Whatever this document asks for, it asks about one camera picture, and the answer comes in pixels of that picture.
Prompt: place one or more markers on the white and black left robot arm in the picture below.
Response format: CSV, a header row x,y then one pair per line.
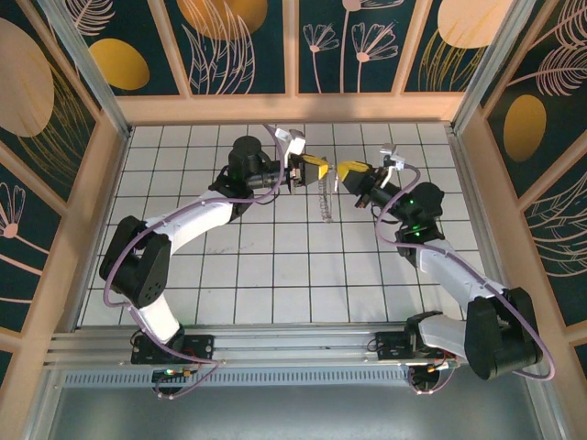
x,y
197,224

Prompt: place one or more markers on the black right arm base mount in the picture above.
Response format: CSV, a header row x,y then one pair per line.
x,y
390,344

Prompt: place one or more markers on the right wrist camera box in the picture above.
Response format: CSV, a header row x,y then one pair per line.
x,y
396,158

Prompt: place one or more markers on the grey metal sheet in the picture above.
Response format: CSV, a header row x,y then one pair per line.
x,y
298,412

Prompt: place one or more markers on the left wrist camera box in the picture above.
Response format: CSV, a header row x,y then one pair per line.
x,y
295,144

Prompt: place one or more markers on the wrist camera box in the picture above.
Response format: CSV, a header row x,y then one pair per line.
x,y
396,158
295,144

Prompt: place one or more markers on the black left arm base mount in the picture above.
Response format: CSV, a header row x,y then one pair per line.
x,y
197,346

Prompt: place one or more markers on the aluminium side rail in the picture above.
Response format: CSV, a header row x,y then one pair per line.
x,y
473,206

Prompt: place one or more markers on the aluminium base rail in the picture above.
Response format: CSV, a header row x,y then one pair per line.
x,y
298,341

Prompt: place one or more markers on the aluminium corner post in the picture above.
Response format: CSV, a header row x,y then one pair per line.
x,y
487,69
88,69

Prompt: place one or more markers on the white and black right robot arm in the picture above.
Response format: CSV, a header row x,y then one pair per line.
x,y
486,348

